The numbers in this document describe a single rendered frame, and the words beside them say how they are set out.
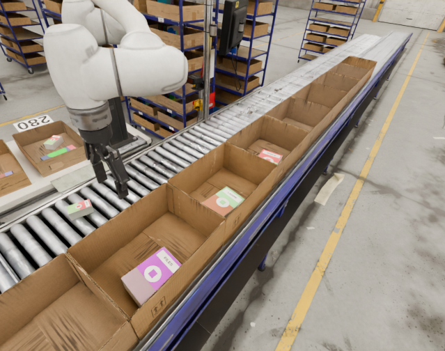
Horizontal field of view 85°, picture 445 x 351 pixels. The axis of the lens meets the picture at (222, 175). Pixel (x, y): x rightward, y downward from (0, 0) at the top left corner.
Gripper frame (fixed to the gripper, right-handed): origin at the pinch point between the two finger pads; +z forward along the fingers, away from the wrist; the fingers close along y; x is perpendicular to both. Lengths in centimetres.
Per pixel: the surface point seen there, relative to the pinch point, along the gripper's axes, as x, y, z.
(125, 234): -1.0, 1.1, 23.6
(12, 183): -13, -76, 37
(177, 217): 19.3, 7.0, 28.3
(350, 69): 255, 12, 14
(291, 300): 67, 62, 117
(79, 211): -2, -36, 38
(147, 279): -7.6, 21.1, 21.8
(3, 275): -35, -32, 43
